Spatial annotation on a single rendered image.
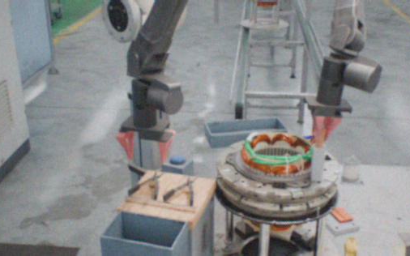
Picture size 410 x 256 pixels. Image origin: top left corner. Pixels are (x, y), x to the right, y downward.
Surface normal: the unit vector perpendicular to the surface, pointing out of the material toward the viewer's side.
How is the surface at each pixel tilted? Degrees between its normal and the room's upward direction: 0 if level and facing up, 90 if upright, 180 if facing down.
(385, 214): 0
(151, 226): 90
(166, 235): 90
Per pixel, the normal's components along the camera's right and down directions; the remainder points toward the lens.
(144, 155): -0.68, 0.30
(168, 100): 0.73, 0.30
